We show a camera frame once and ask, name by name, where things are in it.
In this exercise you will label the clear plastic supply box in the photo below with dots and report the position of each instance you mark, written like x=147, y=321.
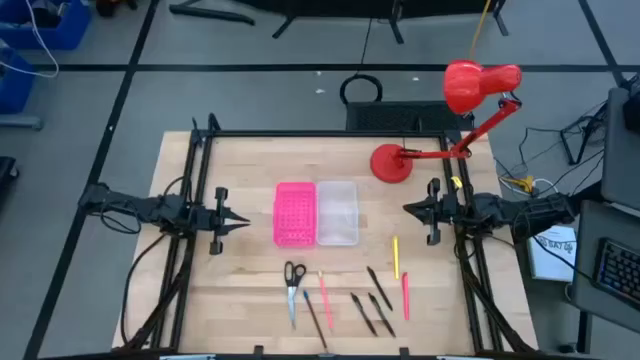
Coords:
x=337, y=213

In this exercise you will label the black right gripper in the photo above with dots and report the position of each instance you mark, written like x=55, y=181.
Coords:
x=446, y=209

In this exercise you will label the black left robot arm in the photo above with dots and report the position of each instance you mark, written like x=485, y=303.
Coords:
x=150, y=207

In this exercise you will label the backlit black keyboard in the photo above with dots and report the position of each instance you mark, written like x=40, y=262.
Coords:
x=620, y=270

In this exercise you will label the white printed booklet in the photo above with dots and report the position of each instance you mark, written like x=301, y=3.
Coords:
x=552, y=255

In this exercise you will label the large blue plastic bin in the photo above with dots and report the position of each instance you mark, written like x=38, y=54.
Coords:
x=65, y=27

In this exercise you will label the pink pencil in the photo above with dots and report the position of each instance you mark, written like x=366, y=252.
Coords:
x=326, y=302

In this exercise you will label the black flat bar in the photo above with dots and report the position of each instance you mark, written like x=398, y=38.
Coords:
x=210, y=13

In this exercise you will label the black mesh chair back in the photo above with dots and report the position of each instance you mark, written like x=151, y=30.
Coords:
x=400, y=116

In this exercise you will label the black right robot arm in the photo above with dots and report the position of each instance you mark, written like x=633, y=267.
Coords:
x=515, y=210

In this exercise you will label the grey side desk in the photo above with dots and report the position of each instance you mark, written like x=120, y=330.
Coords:
x=585, y=260

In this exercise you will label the yellow highlighter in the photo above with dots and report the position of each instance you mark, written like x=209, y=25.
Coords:
x=395, y=257

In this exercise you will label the red desk lamp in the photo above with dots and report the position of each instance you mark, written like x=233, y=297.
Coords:
x=467, y=85

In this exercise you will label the black pen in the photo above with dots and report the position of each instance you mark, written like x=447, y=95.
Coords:
x=381, y=314
x=379, y=288
x=363, y=314

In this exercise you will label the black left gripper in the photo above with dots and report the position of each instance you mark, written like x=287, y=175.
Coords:
x=205, y=220

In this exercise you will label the pink highlighter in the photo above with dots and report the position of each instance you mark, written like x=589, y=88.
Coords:
x=405, y=297

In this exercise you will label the yellow tag on arm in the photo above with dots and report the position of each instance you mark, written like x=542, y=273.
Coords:
x=456, y=182

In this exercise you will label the pink perforated box lid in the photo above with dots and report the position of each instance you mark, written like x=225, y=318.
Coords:
x=295, y=215

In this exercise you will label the grey raised desk panel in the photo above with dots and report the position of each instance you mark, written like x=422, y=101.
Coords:
x=620, y=150

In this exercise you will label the small blue plastic bin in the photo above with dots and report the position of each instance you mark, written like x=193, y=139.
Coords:
x=15, y=85

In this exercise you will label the black metal table frame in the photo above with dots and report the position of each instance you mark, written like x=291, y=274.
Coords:
x=325, y=133

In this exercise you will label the black stand legs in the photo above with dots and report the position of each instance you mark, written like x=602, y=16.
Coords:
x=395, y=27

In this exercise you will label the yellow plug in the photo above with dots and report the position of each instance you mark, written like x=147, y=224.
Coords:
x=522, y=184

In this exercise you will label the brown pencil with blue end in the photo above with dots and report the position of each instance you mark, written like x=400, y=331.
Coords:
x=315, y=321

